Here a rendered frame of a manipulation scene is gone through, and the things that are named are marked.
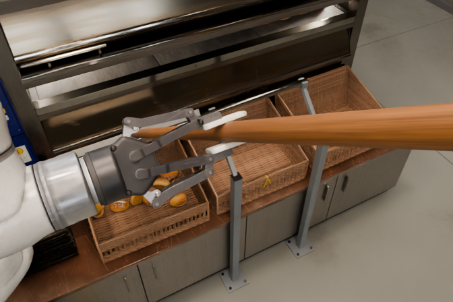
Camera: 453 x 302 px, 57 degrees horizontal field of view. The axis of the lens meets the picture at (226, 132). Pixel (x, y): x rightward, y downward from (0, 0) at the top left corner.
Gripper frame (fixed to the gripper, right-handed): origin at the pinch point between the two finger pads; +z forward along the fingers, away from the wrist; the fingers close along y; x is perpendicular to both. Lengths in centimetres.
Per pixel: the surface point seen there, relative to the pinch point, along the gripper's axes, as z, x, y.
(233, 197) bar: 38, -122, 44
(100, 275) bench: -28, -142, 59
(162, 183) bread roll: 15, -161, 33
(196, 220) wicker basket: 22, -142, 53
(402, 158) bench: 163, -151, 71
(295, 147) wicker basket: 88, -145, 38
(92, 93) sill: -5, -144, -21
